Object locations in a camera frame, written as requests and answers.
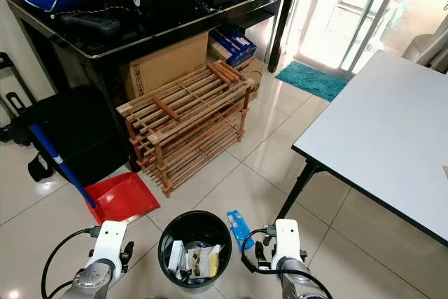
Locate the white carton trash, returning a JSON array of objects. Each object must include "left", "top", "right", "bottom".
[{"left": 167, "top": 240, "right": 183, "bottom": 272}]

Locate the yellow packet trash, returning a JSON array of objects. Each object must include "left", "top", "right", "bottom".
[{"left": 206, "top": 249, "right": 222, "bottom": 279}]

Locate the black round rubbish bin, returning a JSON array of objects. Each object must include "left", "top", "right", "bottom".
[{"left": 158, "top": 211, "right": 232, "bottom": 290}]

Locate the blue snack wrapper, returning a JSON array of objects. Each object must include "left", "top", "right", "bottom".
[{"left": 226, "top": 210, "right": 253, "bottom": 251}]

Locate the crumpled printed plastic wrapper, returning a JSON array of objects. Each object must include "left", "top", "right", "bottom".
[{"left": 185, "top": 244, "right": 223, "bottom": 283}]

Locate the black backpack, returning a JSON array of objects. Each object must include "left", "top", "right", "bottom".
[{"left": 14, "top": 87, "right": 138, "bottom": 188}]

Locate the wooden slatted shoe rack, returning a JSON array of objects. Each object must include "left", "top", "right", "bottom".
[{"left": 116, "top": 60, "right": 257, "bottom": 198}]

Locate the white table with black legs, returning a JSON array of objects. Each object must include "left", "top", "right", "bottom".
[{"left": 273, "top": 50, "right": 448, "bottom": 249}]

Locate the teal floor mat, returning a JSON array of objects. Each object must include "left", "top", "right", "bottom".
[{"left": 274, "top": 61, "right": 349, "bottom": 103}]

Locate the brown cardboard box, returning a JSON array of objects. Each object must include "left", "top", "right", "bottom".
[{"left": 122, "top": 32, "right": 210, "bottom": 100}]

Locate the blue printed box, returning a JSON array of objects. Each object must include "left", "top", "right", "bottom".
[{"left": 208, "top": 26, "right": 258, "bottom": 67}]

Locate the black glossy table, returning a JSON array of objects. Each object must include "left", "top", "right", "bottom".
[{"left": 3, "top": 0, "right": 302, "bottom": 174}]

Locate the black power strip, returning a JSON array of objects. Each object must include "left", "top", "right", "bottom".
[{"left": 60, "top": 13, "right": 123, "bottom": 38}]

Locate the grey chair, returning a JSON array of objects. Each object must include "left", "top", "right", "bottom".
[{"left": 401, "top": 33, "right": 448, "bottom": 74}]

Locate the glass sliding door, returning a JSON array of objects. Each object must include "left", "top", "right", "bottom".
[{"left": 295, "top": 0, "right": 448, "bottom": 80}]

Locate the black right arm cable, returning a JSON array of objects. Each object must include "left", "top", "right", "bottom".
[{"left": 241, "top": 226, "right": 334, "bottom": 299}]

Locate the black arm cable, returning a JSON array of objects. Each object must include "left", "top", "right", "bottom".
[
  {"left": 41, "top": 226, "right": 103, "bottom": 299},
  {"left": 241, "top": 226, "right": 334, "bottom": 299}
]

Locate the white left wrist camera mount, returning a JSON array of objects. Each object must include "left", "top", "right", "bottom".
[{"left": 93, "top": 221, "right": 129, "bottom": 270}]

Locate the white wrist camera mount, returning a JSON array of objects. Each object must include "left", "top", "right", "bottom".
[
  {"left": 272, "top": 219, "right": 301, "bottom": 266},
  {"left": 93, "top": 221, "right": 129, "bottom": 270}
]

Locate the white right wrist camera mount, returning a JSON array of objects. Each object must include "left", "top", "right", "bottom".
[{"left": 272, "top": 219, "right": 301, "bottom": 266}]

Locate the red dustpan with blue handle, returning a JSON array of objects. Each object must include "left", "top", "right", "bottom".
[{"left": 29, "top": 124, "right": 161, "bottom": 227}]

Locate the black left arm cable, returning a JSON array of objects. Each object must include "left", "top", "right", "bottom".
[{"left": 41, "top": 226, "right": 103, "bottom": 299}]

